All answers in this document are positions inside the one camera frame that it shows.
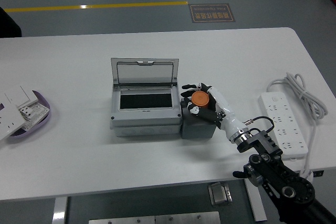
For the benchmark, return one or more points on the large white socket panel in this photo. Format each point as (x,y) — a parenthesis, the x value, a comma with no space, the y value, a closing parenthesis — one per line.
(8,119)

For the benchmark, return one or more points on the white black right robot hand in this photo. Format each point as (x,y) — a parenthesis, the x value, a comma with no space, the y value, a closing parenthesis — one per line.
(226,111)

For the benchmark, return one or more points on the white switch panel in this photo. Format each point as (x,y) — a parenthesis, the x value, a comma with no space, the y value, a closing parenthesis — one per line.
(21,94)

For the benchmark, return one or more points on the black object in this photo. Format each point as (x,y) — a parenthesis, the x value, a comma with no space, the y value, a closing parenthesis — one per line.
(9,24)

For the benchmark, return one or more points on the orange cylinder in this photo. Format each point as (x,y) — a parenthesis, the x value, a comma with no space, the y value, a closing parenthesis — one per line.
(200,98)

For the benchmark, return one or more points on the white perforated panel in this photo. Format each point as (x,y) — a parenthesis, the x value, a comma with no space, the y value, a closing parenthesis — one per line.
(39,111)

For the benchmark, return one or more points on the small white socket module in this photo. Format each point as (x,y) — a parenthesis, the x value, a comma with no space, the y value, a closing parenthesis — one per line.
(26,111)

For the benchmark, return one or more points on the brown floor sign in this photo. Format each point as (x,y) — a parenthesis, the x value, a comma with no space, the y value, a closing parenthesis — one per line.
(212,13)

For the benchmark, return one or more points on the metal hinge block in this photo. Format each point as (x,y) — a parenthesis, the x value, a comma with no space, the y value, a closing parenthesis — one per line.
(220,193)

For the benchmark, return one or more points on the yellow floor tape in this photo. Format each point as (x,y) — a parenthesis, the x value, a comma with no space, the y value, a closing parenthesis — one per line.
(92,6)

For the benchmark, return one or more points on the white power strip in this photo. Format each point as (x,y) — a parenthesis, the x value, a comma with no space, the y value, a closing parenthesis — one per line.
(283,119)

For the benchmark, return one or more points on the grey box with clear lid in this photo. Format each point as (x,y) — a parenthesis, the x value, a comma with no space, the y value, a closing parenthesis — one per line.
(145,120)

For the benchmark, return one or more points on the white plug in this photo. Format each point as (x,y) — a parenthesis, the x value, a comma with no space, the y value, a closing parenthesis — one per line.
(308,175)

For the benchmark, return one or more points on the metal base plate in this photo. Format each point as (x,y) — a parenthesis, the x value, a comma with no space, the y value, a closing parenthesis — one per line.
(155,218)

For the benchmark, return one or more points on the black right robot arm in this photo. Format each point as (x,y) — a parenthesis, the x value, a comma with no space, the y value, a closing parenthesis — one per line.
(273,174)

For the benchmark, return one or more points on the grey cube with round recess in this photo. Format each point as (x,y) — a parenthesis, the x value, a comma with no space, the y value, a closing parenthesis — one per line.
(195,129)

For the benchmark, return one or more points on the purple tray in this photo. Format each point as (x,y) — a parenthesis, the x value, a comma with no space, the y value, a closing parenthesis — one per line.
(42,121)

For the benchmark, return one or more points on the black table controller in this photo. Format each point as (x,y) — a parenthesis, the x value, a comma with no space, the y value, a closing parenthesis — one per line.
(319,173)

